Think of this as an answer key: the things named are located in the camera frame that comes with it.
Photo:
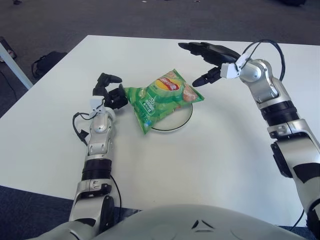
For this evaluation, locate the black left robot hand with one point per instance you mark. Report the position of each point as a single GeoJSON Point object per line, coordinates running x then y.
{"type": "Point", "coordinates": [115, 97]}

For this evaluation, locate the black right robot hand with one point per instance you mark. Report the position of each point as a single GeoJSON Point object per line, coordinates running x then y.
{"type": "Point", "coordinates": [217, 55]}

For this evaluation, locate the green potato chips bag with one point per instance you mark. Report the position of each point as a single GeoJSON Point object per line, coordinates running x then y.
{"type": "Point", "coordinates": [160, 100]}

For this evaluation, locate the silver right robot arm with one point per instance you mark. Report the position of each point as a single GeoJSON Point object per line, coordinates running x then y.
{"type": "Point", "coordinates": [275, 87]}

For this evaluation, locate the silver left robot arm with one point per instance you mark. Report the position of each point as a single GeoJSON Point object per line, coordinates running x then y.
{"type": "Point", "coordinates": [98, 135]}

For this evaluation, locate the white plate with black rim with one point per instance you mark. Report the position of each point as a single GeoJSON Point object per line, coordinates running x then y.
{"type": "Point", "coordinates": [175, 120]}

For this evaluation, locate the white right wrist connector block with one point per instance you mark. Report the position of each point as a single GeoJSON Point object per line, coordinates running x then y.
{"type": "Point", "coordinates": [228, 71]}

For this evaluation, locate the white wrist connector block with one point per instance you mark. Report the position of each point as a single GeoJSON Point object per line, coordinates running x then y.
{"type": "Point", "coordinates": [95, 103]}
{"type": "Point", "coordinates": [228, 71]}

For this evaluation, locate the white left wrist connector block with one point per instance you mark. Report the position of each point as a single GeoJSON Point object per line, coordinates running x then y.
{"type": "Point", "coordinates": [95, 103]}

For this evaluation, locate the black backpack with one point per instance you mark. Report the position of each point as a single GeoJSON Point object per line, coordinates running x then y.
{"type": "Point", "coordinates": [48, 62]}

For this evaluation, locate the dark shoe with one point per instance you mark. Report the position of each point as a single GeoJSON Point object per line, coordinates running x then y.
{"type": "Point", "coordinates": [10, 51]}

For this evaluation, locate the grey robot torso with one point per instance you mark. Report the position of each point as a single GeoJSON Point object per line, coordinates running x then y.
{"type": "Point", "coordinates": [187, 225]}

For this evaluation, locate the white table leg frame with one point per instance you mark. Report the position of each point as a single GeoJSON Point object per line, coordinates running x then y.
{"type": "Point", "coordinates": [17, 71]}

